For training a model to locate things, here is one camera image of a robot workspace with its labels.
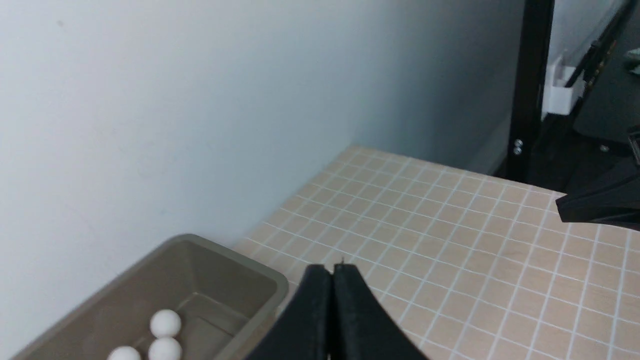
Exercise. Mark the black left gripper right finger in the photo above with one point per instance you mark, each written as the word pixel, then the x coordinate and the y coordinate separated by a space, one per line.
pixel 362 329

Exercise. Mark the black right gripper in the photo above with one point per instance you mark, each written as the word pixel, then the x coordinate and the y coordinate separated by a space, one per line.
pixel 612 199

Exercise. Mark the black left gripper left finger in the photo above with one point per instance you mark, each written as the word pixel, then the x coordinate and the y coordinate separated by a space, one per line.
pixel 302 330

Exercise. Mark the white ball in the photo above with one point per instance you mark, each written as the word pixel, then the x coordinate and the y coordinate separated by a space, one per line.
pixel 124 353
pixel 165 348
pixel 165 323

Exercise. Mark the white box in background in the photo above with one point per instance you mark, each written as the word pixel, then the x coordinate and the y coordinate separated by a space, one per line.
pixel 561 93

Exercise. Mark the olive green plastic bin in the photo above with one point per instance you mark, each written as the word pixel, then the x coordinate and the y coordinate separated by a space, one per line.
pixel 226 301

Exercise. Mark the black metal frame post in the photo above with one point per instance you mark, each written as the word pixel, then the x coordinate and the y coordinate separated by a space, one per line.
pixel 525 118

